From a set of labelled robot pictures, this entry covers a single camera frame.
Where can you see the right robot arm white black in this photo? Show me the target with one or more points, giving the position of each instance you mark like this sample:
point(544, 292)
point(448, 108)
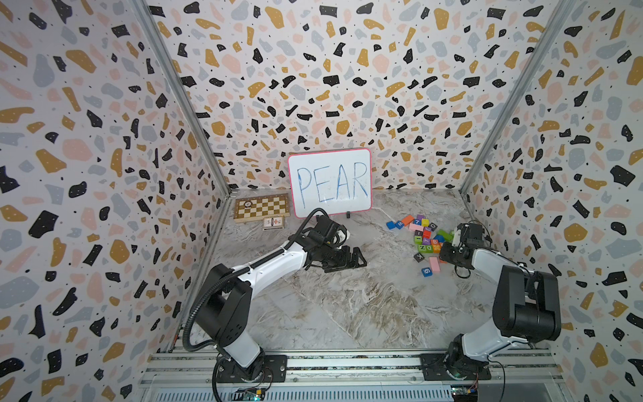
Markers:
point(526, 307)

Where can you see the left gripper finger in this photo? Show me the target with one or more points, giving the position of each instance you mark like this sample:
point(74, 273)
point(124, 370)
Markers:
point(331, 269)
point(357, 258)

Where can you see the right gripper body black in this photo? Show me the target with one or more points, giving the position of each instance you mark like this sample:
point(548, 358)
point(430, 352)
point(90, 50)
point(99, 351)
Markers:
point(450, 253)

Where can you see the orange block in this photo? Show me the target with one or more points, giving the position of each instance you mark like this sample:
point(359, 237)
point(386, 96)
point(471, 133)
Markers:
point(407, 220)

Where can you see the green block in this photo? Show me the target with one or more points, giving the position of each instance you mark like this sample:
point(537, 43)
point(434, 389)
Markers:
point(444, 235)

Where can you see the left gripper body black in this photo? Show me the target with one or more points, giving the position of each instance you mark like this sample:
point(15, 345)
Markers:
point(335, 257)

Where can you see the pink flat block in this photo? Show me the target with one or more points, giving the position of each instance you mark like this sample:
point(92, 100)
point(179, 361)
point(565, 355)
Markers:
point(435, 265)

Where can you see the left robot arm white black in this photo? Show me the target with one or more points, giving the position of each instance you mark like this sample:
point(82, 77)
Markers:
point(220, 313)

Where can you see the wooden chessboard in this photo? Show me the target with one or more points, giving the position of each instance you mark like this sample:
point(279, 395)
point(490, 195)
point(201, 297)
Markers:
point(261, 207)

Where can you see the playing card box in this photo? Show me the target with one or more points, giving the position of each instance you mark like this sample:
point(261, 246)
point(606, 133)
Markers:
point(273, 223)

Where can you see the whiteboard with pink frame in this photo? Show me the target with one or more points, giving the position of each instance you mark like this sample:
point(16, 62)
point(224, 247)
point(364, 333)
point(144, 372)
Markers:
point(336, 181)

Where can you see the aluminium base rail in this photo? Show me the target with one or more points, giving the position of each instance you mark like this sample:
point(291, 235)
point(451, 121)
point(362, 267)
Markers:
point(353, 375)

